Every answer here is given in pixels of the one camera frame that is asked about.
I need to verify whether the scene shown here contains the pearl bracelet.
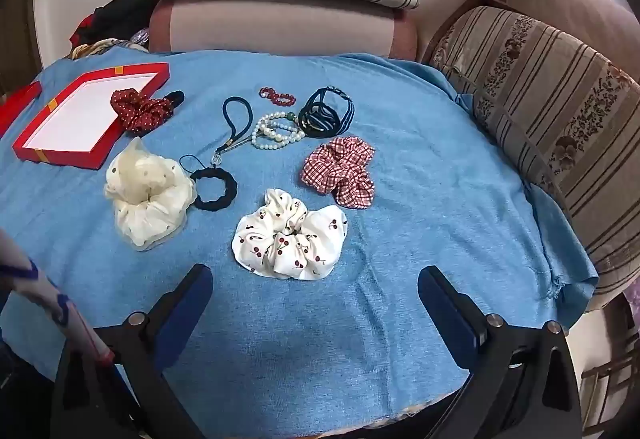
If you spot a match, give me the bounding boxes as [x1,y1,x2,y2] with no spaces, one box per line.
[250,112,307,151]

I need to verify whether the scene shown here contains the red box lid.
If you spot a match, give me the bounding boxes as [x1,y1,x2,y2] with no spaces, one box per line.
[0,82,43,138]

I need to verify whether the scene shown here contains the cream organza scrunchie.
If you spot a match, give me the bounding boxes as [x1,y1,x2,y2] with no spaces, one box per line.
[103,136,197,251]

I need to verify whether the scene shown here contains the blue blanket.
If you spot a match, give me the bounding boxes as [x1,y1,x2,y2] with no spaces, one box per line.
[0,46,601,435]

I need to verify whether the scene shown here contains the dark blue cord lanyard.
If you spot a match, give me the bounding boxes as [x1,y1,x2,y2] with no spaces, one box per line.
[214,96,261,167]

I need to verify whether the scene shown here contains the brown wooden frame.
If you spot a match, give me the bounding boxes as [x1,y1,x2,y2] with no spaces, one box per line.
[580,354,640,439]

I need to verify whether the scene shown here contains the white cherry print scrunchie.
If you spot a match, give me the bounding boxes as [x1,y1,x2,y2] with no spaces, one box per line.
[231,188,349,281]

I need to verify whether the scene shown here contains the pile of dark clothes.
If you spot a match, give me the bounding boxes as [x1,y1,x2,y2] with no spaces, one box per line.
[69,0,163,51]

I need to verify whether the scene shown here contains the red plaid scrunchie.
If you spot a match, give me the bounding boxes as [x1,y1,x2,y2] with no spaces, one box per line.
[300,136,377,210]

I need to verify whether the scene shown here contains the navy striped headband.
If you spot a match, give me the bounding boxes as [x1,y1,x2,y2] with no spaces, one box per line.
[298,86,355,138]

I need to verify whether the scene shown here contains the dark red dotted scrunchie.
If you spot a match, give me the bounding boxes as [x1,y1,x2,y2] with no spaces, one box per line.
[110,88,175,136]

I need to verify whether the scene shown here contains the beige patterned scarf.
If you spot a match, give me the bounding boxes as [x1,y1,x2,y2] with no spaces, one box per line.
[70,36,151,61]

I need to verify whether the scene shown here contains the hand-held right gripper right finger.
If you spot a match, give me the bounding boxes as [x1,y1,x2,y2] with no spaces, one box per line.
[417,265,583,439]

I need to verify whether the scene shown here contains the red tray box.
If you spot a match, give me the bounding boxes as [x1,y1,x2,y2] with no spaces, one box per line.
[12,62,171,169]

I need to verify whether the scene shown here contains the red bead bracelet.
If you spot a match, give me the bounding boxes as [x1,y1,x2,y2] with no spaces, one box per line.
[258,86,297,106]

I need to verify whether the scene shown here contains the black scrunchie with charm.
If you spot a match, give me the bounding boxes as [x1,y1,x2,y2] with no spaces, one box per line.
[180,154,239,212]

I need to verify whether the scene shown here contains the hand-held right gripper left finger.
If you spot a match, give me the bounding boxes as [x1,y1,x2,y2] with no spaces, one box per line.
[50,263,215,439]

